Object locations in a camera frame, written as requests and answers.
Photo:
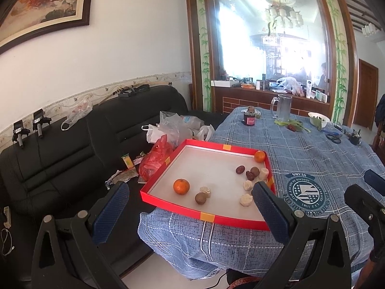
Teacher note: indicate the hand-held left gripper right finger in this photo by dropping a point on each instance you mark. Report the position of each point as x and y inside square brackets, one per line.
[270, 213]

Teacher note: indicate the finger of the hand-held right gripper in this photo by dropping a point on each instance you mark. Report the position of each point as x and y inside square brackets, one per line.
[374, 180]
[361, 198]

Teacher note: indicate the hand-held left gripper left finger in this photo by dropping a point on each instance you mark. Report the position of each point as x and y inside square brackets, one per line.
[111, 213]

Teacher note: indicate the red date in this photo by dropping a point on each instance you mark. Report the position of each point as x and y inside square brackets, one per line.
[291, 127]
[249, 175]
[239, 169]

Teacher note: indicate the brown kiwi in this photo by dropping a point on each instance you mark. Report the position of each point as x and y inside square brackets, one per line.
[255, 171]
[201, 199]

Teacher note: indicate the orange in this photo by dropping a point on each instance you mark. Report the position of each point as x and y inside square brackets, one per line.
[181, 186]
[260, 156]

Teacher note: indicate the red shallow box tray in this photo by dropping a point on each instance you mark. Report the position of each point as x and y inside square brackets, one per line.
[216, 168]

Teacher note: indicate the person's right forearm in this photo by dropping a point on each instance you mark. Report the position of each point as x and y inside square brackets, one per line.
[376, 277]

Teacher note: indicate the crumpled snack wrapper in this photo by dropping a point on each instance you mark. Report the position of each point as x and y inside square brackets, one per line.
[126, 176]

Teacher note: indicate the black round device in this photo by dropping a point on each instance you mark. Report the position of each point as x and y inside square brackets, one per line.
[355, 140]

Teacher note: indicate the blue plaid tablecloth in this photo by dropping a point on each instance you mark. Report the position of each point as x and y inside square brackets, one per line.
[331, 162]

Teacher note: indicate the yellow green snack packet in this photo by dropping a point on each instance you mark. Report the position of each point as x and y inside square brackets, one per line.
[127, 161]

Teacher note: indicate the black scissors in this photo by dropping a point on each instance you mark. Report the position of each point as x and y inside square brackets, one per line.
[334, 138]

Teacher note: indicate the blue pen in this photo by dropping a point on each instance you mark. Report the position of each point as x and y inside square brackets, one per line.
[329, 132]

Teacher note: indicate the black leather sofa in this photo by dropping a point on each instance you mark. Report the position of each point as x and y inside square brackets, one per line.
[75, 156]

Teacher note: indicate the dark jacket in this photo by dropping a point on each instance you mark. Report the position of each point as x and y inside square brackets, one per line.
[381, 113]

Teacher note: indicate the red plastic bag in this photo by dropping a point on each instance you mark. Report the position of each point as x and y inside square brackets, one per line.
[155, 161]

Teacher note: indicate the white bowl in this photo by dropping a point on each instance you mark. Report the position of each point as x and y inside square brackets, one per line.
[326, 122]

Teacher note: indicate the green leaf vegetable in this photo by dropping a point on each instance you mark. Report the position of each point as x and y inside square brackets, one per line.
[316, 122]
[282, 123]

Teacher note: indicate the wooden door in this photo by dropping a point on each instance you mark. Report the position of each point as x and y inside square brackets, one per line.
[365, 93]

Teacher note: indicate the white plastic bag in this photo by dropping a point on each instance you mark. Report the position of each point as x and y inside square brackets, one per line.
[206, 132]
[153, 134]

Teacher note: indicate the dark jar red label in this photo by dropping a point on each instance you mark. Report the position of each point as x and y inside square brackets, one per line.
[249, 119]

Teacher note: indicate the white power adapter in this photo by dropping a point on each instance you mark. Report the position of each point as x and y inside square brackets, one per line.
[6, 218]

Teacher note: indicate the clear glass mug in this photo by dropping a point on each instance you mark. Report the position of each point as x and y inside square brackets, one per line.
[284, 108]

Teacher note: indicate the crumpled clear plastic bag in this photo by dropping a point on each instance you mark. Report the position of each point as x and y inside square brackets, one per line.
[78, 110]

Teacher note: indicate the white bottle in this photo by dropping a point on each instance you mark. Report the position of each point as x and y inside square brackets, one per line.
[309, 88]

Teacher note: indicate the black device on stand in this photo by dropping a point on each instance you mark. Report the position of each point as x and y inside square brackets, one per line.
[40, 123]
[19, 132]

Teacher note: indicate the wooden counter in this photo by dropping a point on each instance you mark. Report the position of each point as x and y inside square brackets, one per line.
[240, 101]

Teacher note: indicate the white flat box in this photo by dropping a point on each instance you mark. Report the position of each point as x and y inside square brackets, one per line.
[222, 83]

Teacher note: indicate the glass partition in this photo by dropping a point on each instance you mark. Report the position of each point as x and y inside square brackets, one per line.
[240, 36]

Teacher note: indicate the chandelier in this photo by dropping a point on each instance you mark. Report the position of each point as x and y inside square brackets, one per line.
[282, 13]

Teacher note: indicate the bamboo wall painting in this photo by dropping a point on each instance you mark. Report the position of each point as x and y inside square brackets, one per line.
[206, 60]
[340, 66]

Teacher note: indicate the wooden partition frame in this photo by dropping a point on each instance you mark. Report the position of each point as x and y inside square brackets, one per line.
[192, 66]

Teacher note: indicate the framed wall painting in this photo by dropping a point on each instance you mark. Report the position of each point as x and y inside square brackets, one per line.
[39, 6]

